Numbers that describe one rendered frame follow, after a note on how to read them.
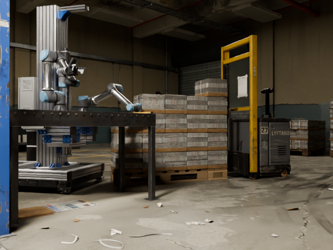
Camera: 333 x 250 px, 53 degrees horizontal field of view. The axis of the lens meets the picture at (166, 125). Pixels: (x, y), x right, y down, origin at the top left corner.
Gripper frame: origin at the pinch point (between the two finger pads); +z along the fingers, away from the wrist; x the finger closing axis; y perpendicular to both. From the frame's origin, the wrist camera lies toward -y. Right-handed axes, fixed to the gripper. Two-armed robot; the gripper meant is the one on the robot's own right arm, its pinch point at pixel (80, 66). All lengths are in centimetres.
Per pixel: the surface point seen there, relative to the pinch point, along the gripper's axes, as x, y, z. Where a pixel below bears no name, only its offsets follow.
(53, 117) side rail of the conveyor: 42, 55, 36
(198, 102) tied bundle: -165, 3, 18
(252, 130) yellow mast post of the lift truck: -220, 30, 66
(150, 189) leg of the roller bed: -59, 106, 48
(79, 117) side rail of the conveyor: 21, 52, 39
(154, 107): -114, 17, -9
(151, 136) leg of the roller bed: -52, 58, 49
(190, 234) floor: -4, 124, 136
